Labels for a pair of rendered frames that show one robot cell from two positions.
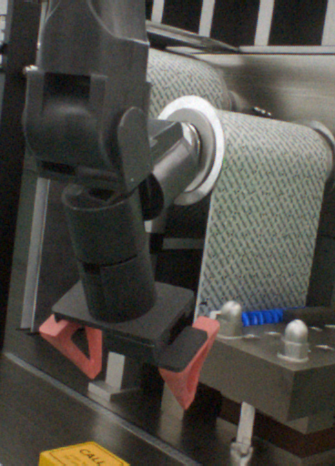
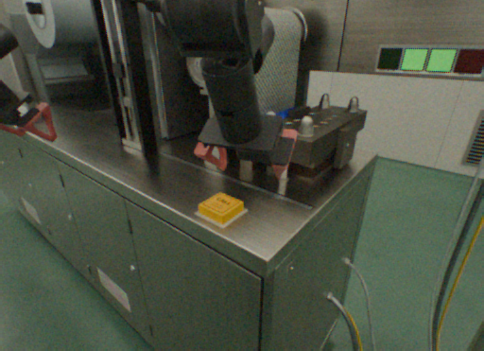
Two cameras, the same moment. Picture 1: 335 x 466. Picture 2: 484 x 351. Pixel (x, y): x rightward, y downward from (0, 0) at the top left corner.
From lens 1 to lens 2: 0.23 m
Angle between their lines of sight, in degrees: 21
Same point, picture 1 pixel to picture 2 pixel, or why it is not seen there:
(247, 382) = not seen: hidden behind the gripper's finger
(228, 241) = (261, 80)
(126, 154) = (250, 26)
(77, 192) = (212, 63)
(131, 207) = (250, 69)
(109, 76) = not seen: outside the picture
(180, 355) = (284, 155)
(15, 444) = (182, 200)
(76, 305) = (216, 136)
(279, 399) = (303, 156)
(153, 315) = (264, 134)
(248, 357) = not seen: hidden behind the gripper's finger
